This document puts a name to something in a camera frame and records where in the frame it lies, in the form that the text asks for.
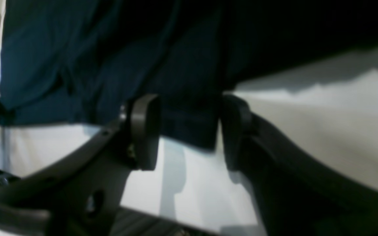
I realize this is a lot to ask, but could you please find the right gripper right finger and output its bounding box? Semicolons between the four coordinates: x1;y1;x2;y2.
221;95;378;236

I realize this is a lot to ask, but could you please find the black T-shirt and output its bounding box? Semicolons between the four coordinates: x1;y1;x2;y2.
0;0;378;149

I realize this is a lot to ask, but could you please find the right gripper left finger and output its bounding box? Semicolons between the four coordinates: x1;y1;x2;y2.
0;94;160;236

